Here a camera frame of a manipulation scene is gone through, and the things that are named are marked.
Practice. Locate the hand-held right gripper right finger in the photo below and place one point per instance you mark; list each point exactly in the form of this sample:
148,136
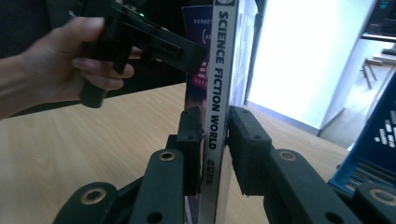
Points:
249,149

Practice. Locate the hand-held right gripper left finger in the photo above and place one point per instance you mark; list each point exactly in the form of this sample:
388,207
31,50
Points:
190,130

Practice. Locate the white spine book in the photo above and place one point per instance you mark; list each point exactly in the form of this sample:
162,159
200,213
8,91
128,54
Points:
219,93

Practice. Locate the purple cover book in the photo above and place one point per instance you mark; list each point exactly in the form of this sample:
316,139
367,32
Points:
197,25

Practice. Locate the wooden stool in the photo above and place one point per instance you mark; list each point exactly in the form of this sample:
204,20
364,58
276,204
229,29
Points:
370,62

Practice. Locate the black equipment on shelf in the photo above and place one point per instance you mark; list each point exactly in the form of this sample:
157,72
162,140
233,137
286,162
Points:
383,21

